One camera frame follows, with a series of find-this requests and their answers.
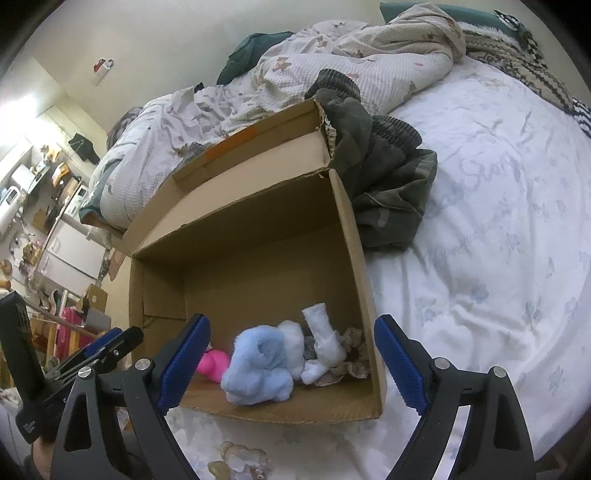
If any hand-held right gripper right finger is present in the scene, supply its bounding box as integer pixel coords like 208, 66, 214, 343
374, 315, 539, 480

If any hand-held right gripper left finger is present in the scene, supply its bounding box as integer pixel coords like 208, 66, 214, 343
50, 314, 211, 480

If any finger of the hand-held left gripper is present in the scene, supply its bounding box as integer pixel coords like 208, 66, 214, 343
69, 328, 124, 367
46, 326, 145, 384

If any beige scrunchie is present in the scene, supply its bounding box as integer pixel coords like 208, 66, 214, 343
314, 359, 373, 388
342, 327, 368, 357

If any light blue fluffy scrunchie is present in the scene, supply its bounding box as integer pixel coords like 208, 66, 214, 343
221, 320, 308, 407

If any white sock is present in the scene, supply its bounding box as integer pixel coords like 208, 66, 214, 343
301, 302, 347, 384

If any brown cardboard box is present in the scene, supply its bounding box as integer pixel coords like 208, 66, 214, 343
122, 99, 386, 423

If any pink storage crate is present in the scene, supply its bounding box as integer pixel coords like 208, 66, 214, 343
59, 307, 86, 360

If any small cardboard floor box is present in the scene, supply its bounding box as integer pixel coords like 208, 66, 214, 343
84, 284, 108, 320

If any white floor cabinet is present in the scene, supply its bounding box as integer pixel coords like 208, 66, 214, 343
36, 222, 110, 283

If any small clear packet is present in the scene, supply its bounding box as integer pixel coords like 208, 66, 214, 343
226, 450, 259, 474

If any white water heater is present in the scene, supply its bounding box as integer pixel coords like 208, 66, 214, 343
0, 187, 25, 232

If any dark green garment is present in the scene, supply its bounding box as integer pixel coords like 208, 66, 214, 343
305, 69, 438, 252

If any black hanging garment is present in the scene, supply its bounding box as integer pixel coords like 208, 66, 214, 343
68, 133, 100, 163

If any crumpled beige printed duvet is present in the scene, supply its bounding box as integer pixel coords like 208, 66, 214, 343
81, 7, 467, 229

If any black white striped cloth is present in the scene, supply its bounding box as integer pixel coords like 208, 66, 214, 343
496, 8, 591, 136

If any dark teal cushion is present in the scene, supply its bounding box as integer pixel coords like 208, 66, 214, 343
217, 31, 296, 86

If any patterned knit blanket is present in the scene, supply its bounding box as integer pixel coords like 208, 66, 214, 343
462, 21, 578, 112

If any teal pillow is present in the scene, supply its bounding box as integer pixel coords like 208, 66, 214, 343
379, 2, 522, 34

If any white wall hook rack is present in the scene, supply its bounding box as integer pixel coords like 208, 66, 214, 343
92, 58, 114, 86

